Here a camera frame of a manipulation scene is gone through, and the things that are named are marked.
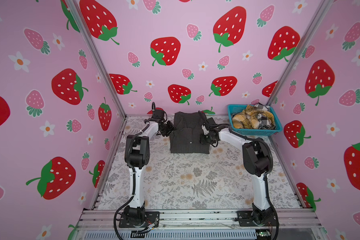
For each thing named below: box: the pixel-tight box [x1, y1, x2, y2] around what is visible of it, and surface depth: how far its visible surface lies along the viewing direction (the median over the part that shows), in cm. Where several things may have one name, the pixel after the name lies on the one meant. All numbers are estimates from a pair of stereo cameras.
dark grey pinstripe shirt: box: [170, 111, 210, 154], surface depth 105 cm
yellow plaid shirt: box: [232, 105, 275, 129], surface depth 106 cm
